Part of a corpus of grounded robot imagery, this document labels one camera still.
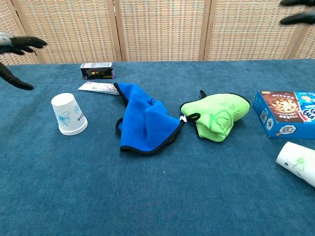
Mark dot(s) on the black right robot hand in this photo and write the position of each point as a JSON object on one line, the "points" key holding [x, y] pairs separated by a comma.
{"points": [[300, 18]]}

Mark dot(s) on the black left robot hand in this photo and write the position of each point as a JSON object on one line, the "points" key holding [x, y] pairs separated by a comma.
{"points": [[24, 43]]}

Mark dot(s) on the white paper cup blue flower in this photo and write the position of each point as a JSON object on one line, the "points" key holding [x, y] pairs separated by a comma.
{"points": [[65, 110]]}

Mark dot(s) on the white paper cup green flower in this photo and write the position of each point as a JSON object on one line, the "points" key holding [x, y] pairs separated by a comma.
{"points": [[295, 159]]}

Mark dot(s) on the black rectangular carton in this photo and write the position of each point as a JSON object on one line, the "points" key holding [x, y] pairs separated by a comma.
{"points": [[97, 71]]}

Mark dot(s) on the white floral tissue pack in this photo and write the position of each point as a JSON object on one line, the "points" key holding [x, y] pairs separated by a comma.
{"points": [[101, 88]]}

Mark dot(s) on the blue cookie box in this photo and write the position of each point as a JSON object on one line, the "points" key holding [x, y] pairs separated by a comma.
{"points": [[283, 113]]}

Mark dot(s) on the green cloth black trim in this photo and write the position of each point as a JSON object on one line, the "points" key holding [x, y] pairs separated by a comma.
{"points": [[219, 110]]}

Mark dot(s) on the woven wooden folding screen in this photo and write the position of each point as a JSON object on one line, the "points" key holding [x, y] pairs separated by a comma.
{"points": [[160, 29]]}

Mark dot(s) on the blue cloth black trim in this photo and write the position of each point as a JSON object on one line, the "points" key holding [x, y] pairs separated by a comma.
{"points": [[142, 123]]}

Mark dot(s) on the teal table cover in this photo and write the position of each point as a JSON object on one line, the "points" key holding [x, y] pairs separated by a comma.
{"points": [[157, 186]]}

